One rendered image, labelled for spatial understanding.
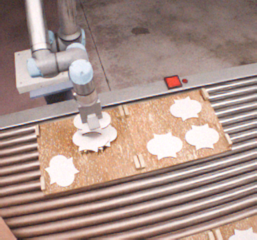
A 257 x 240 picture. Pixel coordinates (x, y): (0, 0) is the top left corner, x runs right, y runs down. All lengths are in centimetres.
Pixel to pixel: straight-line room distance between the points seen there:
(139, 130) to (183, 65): 170
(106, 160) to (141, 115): 28
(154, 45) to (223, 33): 80
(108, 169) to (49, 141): 30
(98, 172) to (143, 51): 200
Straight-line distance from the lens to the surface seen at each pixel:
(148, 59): 301
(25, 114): 154
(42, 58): 110
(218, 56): 315
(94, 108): 114
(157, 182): 126
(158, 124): 137
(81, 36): 155
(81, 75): 99
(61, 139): 137
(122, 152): 130
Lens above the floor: 207
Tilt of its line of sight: 55 degrees down
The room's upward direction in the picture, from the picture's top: 6 degrees counter-clockwise
